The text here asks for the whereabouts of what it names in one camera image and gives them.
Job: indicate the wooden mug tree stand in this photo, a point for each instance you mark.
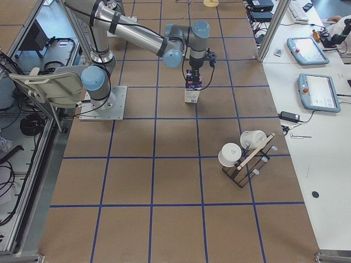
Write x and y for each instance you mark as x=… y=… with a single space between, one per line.
x=211 y=3

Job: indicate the blue white milk carton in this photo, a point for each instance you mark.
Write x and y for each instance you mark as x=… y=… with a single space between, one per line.
x=192 y=91

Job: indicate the upper teach pendant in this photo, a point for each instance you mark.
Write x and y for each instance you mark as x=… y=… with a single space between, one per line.
x=306 y=51

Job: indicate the lower teach pendant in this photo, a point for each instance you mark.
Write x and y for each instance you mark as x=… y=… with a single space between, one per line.
x=318 y=92

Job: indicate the aluminium frame post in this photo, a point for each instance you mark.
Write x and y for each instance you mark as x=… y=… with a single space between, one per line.
x=273 y=27

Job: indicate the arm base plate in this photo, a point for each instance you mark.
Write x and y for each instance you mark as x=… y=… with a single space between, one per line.
x=110 y=35
x=113 y=109

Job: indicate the black power adapter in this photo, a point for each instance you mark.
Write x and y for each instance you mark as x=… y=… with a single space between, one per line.
x=290 y=117

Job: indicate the black wire cup rack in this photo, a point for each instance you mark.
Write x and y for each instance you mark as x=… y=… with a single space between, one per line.
x=250 y=164

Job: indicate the allen key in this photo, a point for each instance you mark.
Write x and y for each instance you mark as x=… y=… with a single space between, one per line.
x=299 y=136

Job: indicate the white cup on rack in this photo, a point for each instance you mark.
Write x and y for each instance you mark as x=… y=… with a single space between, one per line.
x=251 y=139
x=229 y=154

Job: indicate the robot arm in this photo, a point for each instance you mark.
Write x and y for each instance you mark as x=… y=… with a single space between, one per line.
x=178 y=42

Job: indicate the white plastic chair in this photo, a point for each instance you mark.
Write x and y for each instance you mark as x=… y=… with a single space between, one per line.
x=61 y=89

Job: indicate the teach pendant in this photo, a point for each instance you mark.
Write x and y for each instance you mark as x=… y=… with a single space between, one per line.
x=318 y=92
x=306 y=51

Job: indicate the white keyboard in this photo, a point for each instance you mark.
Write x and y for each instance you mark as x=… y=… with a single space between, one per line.
x=297 y=13

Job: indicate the black scissors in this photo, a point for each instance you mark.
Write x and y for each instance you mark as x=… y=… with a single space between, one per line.
x=287 y=128

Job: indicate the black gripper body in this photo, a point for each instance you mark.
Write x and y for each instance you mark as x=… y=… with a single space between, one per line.
x=195 y=63

